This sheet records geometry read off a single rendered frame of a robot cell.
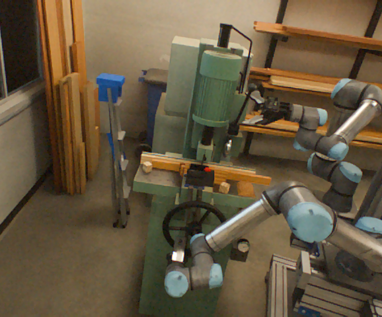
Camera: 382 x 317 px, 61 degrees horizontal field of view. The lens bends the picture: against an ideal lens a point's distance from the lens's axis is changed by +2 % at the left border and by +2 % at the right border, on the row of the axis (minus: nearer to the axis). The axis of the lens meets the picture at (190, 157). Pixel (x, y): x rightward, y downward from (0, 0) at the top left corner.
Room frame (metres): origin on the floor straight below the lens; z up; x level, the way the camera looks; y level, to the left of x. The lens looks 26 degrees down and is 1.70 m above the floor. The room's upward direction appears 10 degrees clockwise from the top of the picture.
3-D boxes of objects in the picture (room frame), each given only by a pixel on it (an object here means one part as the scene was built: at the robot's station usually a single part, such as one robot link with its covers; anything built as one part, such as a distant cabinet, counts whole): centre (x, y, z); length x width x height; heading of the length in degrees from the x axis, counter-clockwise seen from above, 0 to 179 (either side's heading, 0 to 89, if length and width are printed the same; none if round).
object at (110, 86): (2.12, 0.56, 0.58); 0.27 x 0.25 x 1.16; 95
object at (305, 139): (1.35, -0.50, 1.23); 0.11 x 0.08 x 0.11; 47
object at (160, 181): (1.36, -0.05, 0.87); 0.61 x 0.30 x 0.06; 91
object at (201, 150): (1.49, -0.07, 1.03); 0.14 x 0.07 x 0.09; 1
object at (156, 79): (3.43, 0.36, 0.48); 0.64 x 0.54 x 0.97; 97
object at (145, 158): (1.48, -0.05, 0.93); 0.60 x 0.02 x 0.05; 91
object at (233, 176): (1.47, -0.12, 0.92); 0.62 x 0.02 x 0.04; 91
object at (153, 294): (1.59, -0.06, 0.36); 0.58 x 0.45 x 0.71; 1
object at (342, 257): (1.05, -0.74, 0.87); 0.15 x 0.15 x 0.10
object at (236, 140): (1.65, -0.22, 1.02); 0.09 x 0.07 x 0.12; 91
